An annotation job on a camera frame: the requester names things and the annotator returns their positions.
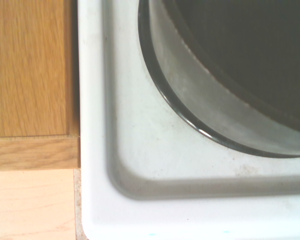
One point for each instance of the white electric stove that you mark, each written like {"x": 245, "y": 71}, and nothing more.
{"x": 150, "y": 180}

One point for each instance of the dark green saucepan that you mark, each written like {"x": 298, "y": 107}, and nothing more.
{"x": 215, "y": 75}

